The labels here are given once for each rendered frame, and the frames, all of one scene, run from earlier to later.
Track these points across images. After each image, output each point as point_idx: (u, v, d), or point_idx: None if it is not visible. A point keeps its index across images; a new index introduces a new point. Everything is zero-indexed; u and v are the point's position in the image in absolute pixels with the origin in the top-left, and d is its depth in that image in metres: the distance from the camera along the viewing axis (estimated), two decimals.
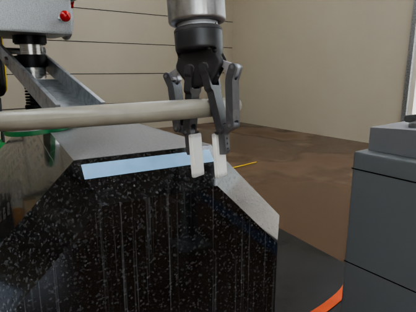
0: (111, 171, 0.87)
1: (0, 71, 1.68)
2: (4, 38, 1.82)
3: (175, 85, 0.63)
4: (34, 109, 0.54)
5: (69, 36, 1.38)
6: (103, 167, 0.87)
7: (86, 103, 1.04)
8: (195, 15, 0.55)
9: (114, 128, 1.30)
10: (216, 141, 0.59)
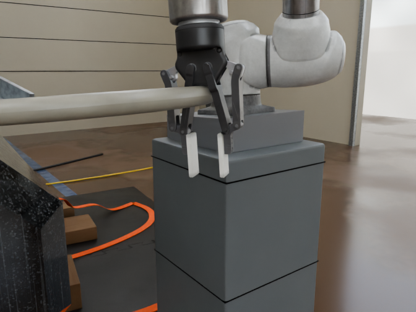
0: None
1: None
2: None
3: (173, 84, 0.61)
4: (16, 98, 0.43)
5: None
6: None
7: (2, 95, 0.88)
8: (203, 15, 0.54)
9: None
10: (222, 141, 0.60)
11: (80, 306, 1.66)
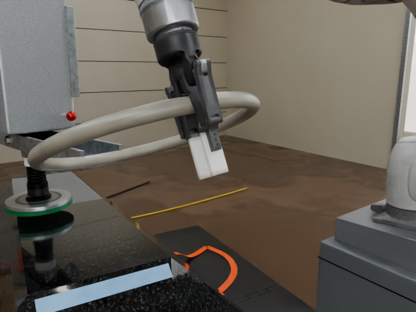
0: (65, 303, 0.88)
1: None
2: None
3: (174, 96, 0.67)
4: (99, 117, 0.60)
5: None
6: (57, 299, 0.88)
7: (100, 153, 1.09)
8: (156, 29, 0.60)
9: (83, 217, 1.32)
10: (203, 139, 0.59)
11: None
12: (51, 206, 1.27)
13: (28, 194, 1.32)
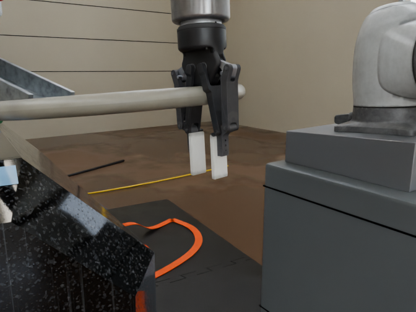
0: None
1: None
2: None
3: (181, 83, 0.63)
4: (96, 93, 0.53)
5: None
6: None
7: (43, 93, 0.97)
8: (191, 16, 0.55)
9: None
10: (213, 142, 0.59)
11: None
12: None
13: None
